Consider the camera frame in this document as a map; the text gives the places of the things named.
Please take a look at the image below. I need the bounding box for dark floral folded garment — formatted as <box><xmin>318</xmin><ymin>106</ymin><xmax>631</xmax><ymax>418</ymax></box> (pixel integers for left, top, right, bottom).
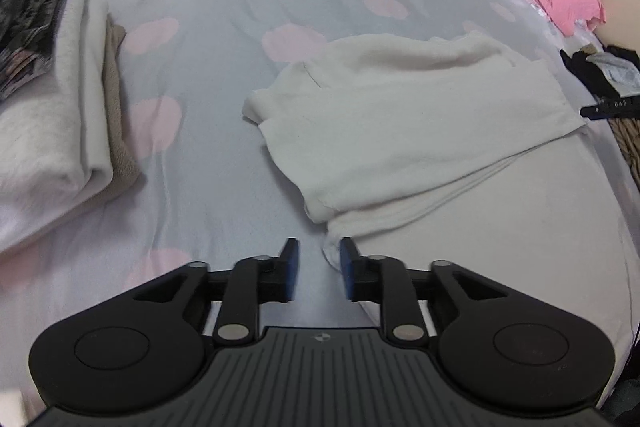
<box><xmin>0</xmin><ymin>0</ymin><xmax>88</xmax><ymax>104</ymax></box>

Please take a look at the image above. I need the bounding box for beige folded garment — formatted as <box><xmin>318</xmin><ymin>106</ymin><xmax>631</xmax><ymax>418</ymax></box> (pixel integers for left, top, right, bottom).
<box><xmin>85</xmin><ymin>19</ymin><xmax>144</xmax><ymax>208</ymax></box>

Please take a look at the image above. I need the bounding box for white folded fleece garment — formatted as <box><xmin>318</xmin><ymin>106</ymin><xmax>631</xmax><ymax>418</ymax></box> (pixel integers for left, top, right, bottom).
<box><xmin>0</xmin><ymin>0</ymin><xmax>115</xmax><ymax>254</ymax></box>

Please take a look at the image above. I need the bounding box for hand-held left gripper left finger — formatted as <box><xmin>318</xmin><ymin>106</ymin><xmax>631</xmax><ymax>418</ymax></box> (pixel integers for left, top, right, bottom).
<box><xmin>133</xmin><ymin>237</ymin><xmax>301</xmax><ymax>349</ymax></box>

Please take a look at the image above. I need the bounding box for brown patterned cloth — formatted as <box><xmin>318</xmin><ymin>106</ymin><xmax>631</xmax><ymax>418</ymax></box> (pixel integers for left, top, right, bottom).
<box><xmin>609</xmin><ymin>116</ymin><xmax>640</xmax><ymax>188</ymax></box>

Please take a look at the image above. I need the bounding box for cream long-sleeved garment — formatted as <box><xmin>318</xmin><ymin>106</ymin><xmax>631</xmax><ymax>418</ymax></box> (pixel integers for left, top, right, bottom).
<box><xmin>242</xmin><ymin>31</ymin><xmax>640</xmax><ymax>390</ymax></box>

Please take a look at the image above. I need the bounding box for black clothes pile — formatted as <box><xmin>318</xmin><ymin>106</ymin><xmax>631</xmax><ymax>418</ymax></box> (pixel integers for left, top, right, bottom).
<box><xmin>560</xmin><ymin>46</ymin><xmax>640</xmax><ymax>108</ymax></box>

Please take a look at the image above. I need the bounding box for grey pink-dotted bed sheet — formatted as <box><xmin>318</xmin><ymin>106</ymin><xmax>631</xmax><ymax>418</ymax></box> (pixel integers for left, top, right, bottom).
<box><xmin>0</xmin><ymin>0</ymin><xmax>640</xmax><ymax>427</ymax></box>

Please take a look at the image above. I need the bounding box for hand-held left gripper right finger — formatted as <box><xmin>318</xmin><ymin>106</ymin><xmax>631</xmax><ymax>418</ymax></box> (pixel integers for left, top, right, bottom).
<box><xmin>339</xmin><ymin>236</ymin><xmax>511</xmax><ymax>349</ymax></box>

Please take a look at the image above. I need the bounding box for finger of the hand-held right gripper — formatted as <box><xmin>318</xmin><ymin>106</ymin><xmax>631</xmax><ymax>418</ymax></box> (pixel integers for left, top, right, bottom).
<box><xmin>580</xmin><ymin>95</ymin><xmax>640</xmax><ymax>120</ymax></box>

